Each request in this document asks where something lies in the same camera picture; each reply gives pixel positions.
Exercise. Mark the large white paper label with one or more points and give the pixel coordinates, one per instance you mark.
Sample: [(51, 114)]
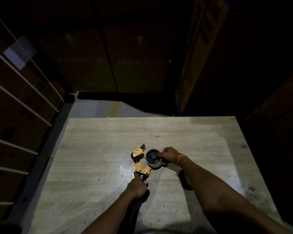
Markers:
[(19, 53)]

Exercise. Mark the person's left hand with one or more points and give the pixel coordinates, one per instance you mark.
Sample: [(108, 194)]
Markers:
[(136, 188)]

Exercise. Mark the person's left forearm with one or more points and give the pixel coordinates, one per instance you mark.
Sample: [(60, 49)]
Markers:
[(112, 214)]

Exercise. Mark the dark cardboard box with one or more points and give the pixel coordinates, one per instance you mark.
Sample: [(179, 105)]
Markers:
[(278, 134)]

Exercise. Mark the person's right fingers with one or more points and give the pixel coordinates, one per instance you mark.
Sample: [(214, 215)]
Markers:
[(162, 154)]

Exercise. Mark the clear packing tape roll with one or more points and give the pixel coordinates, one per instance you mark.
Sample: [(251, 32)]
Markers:
[(153, 158)]

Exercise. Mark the brown cardboard box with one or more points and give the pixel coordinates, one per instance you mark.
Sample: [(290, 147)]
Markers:
[(139, 60), (80, 63)]

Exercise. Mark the person's left fingers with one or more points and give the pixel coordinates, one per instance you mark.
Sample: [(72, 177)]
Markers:
[(144, 184)]

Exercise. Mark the orange wrist band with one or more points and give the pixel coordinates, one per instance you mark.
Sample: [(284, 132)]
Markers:
[(180, 159)]

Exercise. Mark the tall printed cardboard box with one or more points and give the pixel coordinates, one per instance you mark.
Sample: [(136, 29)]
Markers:
[(200, 53)]

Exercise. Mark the dark metal rack frame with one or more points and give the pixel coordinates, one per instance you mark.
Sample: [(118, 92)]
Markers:
[(48, 143)]

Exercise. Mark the person's right hand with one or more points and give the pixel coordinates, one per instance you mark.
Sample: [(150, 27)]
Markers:
[(170, 154)]

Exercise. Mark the person's right forearm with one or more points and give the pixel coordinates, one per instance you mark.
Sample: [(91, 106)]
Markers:
[(217, 192)]

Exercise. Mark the orange tape dispenser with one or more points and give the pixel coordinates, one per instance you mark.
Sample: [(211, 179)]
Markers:
[(139, 163)]

